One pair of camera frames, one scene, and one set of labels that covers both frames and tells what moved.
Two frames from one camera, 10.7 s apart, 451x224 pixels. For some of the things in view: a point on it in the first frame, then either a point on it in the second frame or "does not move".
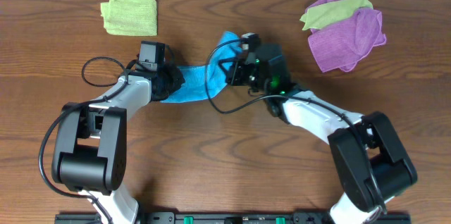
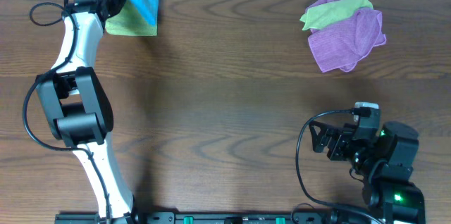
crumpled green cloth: [333, 13] does not move
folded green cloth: [130, 15] does not move
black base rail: [228, 218] does not move
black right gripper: [234, 75] → [336, 142]
